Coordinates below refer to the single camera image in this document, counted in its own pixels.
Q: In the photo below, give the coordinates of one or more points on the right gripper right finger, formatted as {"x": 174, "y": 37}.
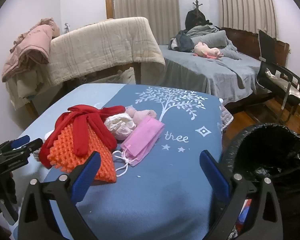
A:
{"x": 263, "y": 221}

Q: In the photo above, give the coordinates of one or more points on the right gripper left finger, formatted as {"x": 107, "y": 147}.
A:
{"x": 49, "y": 209}

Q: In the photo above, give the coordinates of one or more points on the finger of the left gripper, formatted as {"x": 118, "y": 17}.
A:
{"x": 13, "y": 144}
{"x": 21, "y": 154}

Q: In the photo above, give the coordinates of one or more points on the orange bubble mesh pouch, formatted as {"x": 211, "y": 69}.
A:
{"x": 67, "y": 153}

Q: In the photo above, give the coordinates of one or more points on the red knit gloves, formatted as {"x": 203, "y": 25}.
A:
{"x": 81, "y": 116}

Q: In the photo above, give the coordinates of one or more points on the white tissue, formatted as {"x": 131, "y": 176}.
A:
{"x": 120, "y": 126}

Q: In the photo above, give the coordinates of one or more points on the pink face masks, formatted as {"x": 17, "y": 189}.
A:
{"x": 138, "y": 144}

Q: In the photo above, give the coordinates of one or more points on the pink sock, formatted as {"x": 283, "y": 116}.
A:
{"x": 138, "y": 116}

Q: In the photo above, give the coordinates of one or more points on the black bin with liner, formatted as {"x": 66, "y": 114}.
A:
{"x": 268, "y": 151}

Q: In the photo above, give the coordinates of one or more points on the pink padded jacket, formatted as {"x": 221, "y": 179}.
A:
{"x": 30, "y": 48}

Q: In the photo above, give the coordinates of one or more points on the blue tree-print table cloth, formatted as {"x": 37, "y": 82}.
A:
{"x": 166, "y": 196}

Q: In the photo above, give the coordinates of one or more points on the grey quilted pad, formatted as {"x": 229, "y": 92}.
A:
{"x": 226, "y": 118}

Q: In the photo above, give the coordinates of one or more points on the beige quilt over rack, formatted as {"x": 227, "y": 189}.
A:
{"x": 104, "y": 45}

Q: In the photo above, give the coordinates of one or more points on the silver seat cushion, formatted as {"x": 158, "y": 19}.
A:
{"x": 282, "y": 84}

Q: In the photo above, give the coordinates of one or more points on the black office chair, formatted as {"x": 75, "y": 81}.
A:
{"x": 268, "y": 60}

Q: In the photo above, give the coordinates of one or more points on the bed with grey sheet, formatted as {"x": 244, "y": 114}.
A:
{"x": 229, "y": 79}

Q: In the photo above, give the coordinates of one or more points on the wooden headboard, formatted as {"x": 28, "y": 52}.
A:
{"x": 247, "y": 43}

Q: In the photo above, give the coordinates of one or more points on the pink plush toy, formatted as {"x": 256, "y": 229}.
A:
{"x": 202, "y": 50}

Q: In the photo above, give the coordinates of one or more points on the grey duvet pile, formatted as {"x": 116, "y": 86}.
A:
{"x": 214, "y": 38}

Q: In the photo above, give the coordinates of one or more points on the dark grey garment on bed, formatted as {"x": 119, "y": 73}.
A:
{"x": 181, "y": 42}

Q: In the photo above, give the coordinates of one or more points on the left beige curtain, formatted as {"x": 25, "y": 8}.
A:
{"x": 163, "y": 15}

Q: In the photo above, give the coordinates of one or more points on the beige curtain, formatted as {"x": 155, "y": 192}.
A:
{"x": 249, "y": 15}
{"x": 163, "y": 15}

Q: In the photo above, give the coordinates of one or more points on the coat stand with black coat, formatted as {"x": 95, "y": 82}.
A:
{"x": 195, "y": 17}

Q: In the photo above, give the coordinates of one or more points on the right beige curtain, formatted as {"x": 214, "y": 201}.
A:
{"x": 249, "y": 15}

